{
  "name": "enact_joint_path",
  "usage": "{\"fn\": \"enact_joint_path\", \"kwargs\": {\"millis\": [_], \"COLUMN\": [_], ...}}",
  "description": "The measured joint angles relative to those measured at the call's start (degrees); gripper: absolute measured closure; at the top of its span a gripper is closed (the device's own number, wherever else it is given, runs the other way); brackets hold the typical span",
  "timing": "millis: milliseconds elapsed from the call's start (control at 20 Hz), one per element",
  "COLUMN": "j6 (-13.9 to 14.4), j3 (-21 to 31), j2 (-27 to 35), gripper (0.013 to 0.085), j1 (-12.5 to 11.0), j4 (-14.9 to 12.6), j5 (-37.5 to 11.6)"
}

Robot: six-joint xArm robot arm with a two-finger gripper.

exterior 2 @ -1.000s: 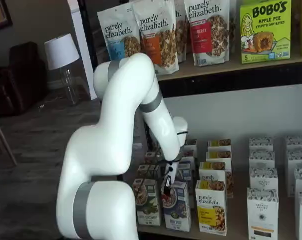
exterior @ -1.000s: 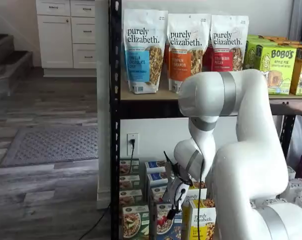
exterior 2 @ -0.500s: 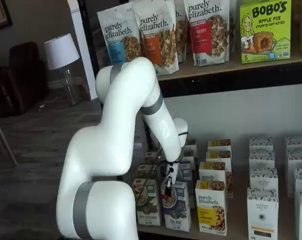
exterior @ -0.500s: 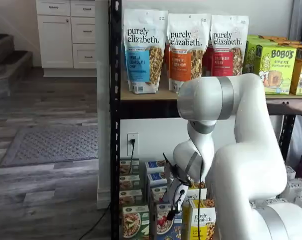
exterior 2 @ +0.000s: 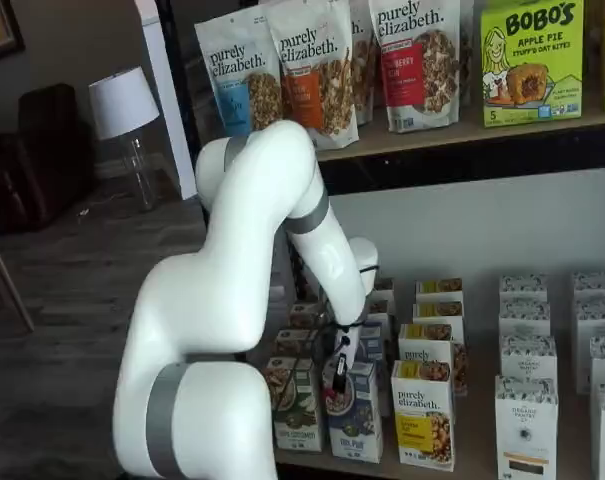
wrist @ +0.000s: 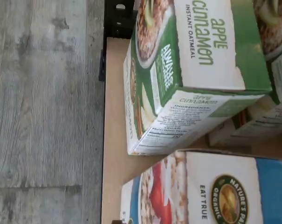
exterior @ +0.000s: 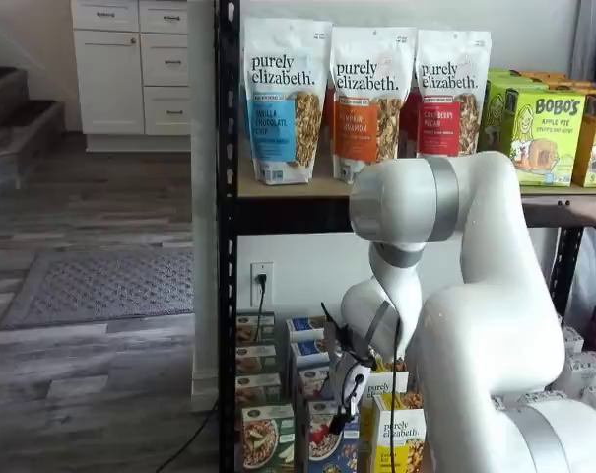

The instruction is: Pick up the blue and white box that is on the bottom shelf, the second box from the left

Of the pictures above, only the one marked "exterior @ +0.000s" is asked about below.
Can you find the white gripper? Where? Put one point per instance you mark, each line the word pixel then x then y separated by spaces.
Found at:
pixel 349 379

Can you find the blue Flax Plus oatmeal box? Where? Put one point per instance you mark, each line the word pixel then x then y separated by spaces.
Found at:
pixel 312 382
pixel 327 448

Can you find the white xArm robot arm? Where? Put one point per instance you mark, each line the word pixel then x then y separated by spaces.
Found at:
pixel 475 246

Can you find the yellow Purely Elizabeth box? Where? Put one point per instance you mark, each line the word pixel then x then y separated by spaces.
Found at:
pixel 411 433
pixel 383 386

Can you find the green apple cinnamon oatmeal box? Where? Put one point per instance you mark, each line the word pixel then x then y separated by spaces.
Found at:
pixel 258 389
pixel 245 327
pixel 268 438
pixel 255 359

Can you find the dark blue Purely Elizabeth box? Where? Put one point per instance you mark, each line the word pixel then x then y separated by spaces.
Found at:
pixel 307 350
pixel 302 327

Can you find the black metal shelf rack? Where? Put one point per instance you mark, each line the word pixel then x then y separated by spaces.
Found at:
pixel 227 246

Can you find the tan wooden shelf board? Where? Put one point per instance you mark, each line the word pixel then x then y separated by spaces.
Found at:
pixel 297 189

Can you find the green Bobo's apple pie box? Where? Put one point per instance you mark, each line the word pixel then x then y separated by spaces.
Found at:
pixel 549 138
pixel 494 113

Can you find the yellow Bobo's box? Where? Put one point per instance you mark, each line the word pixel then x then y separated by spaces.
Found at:
pixel 595 148
pixel 588 86

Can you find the grey floor mat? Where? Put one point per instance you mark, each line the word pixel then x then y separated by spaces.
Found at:
pixel 100 288

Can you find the white plastic bag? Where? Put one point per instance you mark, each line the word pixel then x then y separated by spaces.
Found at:
pixel 595 271

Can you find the cranberry pecan granola bag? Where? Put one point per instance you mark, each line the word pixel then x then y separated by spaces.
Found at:
pixel 408 128
pixel 450 74

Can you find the pumpkin cinnamon granola bag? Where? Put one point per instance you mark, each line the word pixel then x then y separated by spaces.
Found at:
pixel 329 113
pixel 366 74

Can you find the vanilla chocolate chip granola bag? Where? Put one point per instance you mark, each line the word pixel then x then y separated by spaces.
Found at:
pixel 278 74

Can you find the white kitchen cabinet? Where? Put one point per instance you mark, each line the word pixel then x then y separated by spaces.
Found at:
pixel 110 79

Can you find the dark carpeted staircase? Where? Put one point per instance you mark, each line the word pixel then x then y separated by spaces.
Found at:
pixel 26 123

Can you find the white wall outlet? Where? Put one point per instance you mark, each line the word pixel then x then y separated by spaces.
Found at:
pixel 268 295

